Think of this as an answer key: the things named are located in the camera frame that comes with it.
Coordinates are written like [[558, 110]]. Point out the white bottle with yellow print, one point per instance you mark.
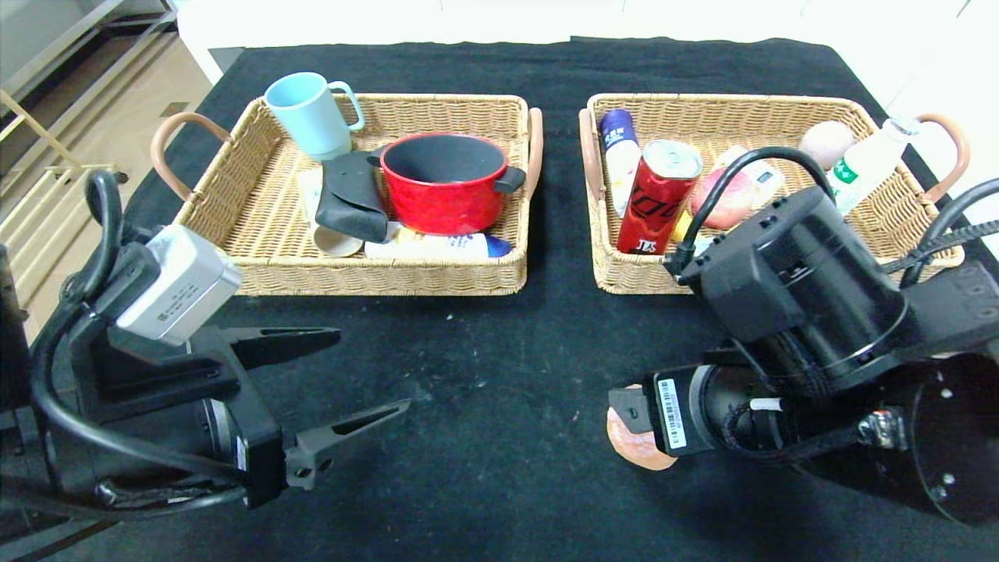
[[453, 247]]

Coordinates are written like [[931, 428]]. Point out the small green white box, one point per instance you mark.
[[310, 191]]

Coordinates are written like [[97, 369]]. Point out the red soda can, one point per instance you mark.
[[655, 207]]

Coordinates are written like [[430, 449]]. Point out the light wooden rack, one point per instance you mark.
[[39, 211]]

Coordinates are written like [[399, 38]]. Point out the pale pink egg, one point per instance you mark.
[[826, 140]]

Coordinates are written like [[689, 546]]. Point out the beige paper cup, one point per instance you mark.
[[335, 242]]

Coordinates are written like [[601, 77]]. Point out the white background table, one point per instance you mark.
[[390, 23]]

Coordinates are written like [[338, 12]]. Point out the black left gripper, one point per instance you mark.
[[259, 450]]

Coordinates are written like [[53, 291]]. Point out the wicker basket with mug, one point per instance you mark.
[[257, 234]]

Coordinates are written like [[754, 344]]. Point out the red peach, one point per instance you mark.
[[737, 207]]

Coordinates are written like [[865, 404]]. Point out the white bottle green label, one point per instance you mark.
[[866, 164]]

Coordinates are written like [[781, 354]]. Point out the grey metal shelf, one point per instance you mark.
[[78, 31]]

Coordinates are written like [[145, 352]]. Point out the white juice carton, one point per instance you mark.
[[769, 179]]

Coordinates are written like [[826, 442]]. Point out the pink crumbly bun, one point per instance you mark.
[[636, 449]]

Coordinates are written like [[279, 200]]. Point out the yellow banana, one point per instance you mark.
[[680, 228]]

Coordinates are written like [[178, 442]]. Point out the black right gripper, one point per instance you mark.
[[671, 412]]

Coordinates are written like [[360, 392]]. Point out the light blue mug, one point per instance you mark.
[[311, 123]]

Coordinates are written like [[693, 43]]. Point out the wicker basket with banana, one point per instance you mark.
[[890, 226]]

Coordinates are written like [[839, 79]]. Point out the red pot grey inside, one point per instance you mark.
[[445, 195]]

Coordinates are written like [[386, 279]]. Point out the white bottle dark blue cap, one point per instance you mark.
[[619, 148]]

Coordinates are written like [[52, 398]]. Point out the black table cloth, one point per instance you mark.
[[507, 375]]

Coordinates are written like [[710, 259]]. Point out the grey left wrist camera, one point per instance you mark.
[[179, 289]]

